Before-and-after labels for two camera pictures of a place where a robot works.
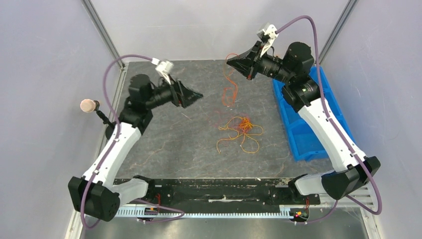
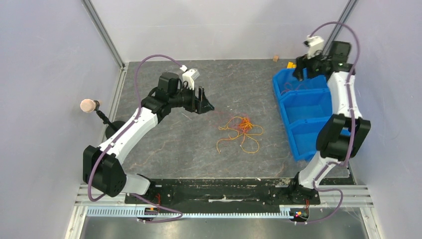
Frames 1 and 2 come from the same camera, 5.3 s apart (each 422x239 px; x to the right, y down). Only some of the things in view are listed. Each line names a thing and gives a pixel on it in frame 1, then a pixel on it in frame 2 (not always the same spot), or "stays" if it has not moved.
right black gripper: (254, 62) to (309, 65)
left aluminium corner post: (103, 31) stays
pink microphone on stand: (90, 106) stays
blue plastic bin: (299, 141) stays
